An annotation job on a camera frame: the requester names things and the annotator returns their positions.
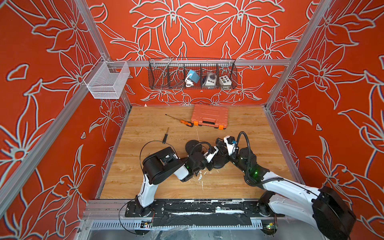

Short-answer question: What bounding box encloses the black wire wall basket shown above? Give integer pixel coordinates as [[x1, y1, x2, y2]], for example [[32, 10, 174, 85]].
[[148, 57, 238, 90]]

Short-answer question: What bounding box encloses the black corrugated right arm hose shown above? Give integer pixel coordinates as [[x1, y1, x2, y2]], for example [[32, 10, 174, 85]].
[[236, 131, 319, 197]]

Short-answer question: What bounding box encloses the blue white device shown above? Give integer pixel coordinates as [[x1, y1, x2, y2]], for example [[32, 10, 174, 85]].
[[185, 70, 200, 88]]

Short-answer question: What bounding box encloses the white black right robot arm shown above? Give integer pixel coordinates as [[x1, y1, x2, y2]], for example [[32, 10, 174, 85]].
[[216, 136, 357, 240]]

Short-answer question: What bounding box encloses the orange plastic tool case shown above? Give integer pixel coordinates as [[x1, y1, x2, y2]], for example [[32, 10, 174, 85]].
[[191, 104, 229, 130]]

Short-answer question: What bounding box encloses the clear plastic wall bin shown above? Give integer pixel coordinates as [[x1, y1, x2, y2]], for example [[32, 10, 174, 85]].
[[82, 57, 131, 100]]

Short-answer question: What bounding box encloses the white slotted cable duct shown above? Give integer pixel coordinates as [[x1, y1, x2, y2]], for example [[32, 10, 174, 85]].
[[90, 219, 263, 231]]

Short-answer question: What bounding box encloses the white box with buttons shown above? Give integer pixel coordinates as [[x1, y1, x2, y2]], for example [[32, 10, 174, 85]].
[[219, 75, 232, 90]]

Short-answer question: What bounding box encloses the black round stand base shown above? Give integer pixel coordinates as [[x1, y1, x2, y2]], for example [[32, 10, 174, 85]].
[[211, 152, 229, 169]]

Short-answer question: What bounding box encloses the orange black handled screwdriver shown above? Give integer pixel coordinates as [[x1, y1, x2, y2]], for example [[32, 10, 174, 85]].
[[166, 114, 194, 127]]

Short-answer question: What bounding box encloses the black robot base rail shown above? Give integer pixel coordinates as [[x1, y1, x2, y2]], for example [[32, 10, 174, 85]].
[[124, 199, 279, 225]]

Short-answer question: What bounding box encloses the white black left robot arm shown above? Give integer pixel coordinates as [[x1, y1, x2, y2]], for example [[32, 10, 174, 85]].
[[135, 140, 219, 211]]

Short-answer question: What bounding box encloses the white box with dial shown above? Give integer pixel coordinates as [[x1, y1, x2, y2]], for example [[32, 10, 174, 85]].
[[203, 72, 218, 88]]

